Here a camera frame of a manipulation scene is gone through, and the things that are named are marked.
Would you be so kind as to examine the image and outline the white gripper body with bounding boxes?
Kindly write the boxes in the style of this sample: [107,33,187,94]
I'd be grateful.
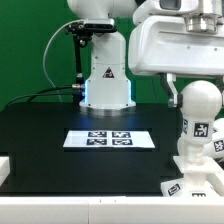
[128,15,224,76]

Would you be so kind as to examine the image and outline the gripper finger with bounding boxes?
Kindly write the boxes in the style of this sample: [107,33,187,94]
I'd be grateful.
[160,73,183,108]

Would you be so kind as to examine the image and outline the white lamp bulb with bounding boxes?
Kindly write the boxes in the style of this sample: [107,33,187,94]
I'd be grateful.
[181,80,222,164]

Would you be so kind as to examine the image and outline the white lamp base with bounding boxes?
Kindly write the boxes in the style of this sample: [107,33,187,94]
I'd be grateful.
[161,156,224,198]

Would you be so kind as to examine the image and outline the white lamp shade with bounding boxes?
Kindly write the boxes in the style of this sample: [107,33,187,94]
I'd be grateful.
[177,118,224,161]

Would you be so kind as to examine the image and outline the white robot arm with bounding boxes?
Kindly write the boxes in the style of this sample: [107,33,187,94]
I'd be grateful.
[67,0,224,111]

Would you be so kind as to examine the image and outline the white tag sheet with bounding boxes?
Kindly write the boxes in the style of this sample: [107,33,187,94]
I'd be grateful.
[63,130,155,148]

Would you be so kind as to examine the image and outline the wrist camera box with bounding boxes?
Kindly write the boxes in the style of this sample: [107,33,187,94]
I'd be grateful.
[133,0,199,25]

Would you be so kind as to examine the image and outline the black camera stand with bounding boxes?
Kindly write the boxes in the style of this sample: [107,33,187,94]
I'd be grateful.
[65,19,117,98]

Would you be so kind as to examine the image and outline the grey cable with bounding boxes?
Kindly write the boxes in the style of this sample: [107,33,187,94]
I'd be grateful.
[42,19,84,103]

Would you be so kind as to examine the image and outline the black cables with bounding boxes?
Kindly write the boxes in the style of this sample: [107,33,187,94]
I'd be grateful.
[3,84,84,109]

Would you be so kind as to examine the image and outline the white front rail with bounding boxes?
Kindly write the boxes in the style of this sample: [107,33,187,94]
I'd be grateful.
[0,197,224,224]

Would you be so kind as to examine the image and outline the white left corner bracket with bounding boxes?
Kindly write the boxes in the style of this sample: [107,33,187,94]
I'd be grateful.
[0,157,10,186]

